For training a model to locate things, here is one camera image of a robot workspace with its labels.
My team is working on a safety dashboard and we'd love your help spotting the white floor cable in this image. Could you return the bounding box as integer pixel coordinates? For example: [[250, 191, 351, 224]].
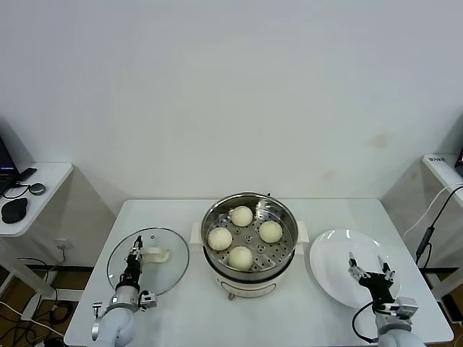
[[0, 301, 66, 335]]

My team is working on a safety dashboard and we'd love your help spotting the black cable with adapter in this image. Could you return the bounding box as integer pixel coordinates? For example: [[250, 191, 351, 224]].
[[415, 187, 463, 269]]

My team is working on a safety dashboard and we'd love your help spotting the white hanging cable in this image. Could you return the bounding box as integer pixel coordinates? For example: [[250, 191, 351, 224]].
[[403, 182, 463, 239]]

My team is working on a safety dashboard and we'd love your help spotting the glass pot lid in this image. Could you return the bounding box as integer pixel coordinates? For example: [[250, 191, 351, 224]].
[[106, 227, 190, 296]]

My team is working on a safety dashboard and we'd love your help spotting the white round plate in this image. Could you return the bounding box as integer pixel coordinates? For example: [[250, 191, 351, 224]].
[[308, 228, 402, 311]]

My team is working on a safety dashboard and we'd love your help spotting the white side table with laptop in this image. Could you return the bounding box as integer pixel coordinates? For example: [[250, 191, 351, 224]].
[[0, 162, 86, 301]]

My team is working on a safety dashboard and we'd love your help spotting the black computer mouse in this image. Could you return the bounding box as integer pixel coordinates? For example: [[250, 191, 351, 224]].
[[0, 197, 29, 224]]

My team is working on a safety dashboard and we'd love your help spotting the steel perforated steamer basket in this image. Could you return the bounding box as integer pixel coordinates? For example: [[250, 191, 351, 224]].
[[200, 194, 298, 281]]

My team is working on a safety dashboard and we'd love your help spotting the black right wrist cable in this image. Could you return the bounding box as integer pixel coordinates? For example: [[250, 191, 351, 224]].
[[352, 301, 381, 343]]

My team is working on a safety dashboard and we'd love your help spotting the thin black desk cable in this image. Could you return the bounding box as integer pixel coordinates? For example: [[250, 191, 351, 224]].
[[1, 182, 33, 200]]

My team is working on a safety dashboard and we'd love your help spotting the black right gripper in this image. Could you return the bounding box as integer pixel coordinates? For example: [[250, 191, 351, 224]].
[[347, 252, 396, 309]]

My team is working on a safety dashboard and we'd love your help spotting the dark laptop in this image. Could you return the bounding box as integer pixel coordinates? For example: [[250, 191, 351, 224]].
[[0, 136, 19, 185]]

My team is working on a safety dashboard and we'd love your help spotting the black coiled floor cable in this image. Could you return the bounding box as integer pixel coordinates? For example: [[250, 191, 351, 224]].
[[46, 303, 73, 326]]

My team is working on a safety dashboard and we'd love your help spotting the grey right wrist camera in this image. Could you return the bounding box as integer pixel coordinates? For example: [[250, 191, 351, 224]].
[[392, 296, 420, 320]]

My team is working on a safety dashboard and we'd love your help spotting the white steamed baozi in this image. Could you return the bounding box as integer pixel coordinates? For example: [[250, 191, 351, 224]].
[[259, 220, 283, 244], [207, 227, 232, 251], [227, 245, 253, 270], [230, 205, 253, 228]]

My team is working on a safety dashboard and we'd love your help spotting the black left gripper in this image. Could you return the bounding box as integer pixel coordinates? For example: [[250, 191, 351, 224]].
[[119, 235, 144, 288]]

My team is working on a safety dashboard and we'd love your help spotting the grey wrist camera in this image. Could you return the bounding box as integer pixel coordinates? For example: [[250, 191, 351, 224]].
[[392, 296, 420, 320], [139, 290, 159, 309]]

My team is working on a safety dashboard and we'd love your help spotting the black cable under table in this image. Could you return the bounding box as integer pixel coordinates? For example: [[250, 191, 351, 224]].
[[16, 256, 59, 279]]

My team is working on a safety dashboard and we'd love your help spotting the white electric steamer pot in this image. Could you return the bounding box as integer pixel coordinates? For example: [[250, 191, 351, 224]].
[[190, 220, 309, 301]]

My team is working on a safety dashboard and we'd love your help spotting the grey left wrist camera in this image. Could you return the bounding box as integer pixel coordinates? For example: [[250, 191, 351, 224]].
[[139, 290, 159, 309]]

